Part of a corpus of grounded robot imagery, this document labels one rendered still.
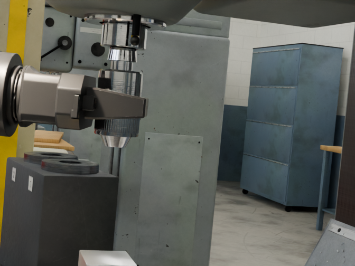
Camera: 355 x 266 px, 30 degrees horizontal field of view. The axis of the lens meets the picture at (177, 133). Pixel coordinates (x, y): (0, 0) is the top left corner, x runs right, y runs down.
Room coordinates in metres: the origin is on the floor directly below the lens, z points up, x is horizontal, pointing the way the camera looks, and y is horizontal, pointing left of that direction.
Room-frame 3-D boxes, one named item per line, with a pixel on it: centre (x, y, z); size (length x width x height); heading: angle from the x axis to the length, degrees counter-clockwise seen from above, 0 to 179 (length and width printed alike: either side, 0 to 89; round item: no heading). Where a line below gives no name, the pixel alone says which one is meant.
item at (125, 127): (0.70, 0.06, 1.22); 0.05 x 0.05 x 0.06
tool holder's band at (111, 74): (0.70, 0.06, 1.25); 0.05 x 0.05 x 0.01
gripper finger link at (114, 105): (0.67, 0.07, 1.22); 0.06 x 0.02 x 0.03; 90
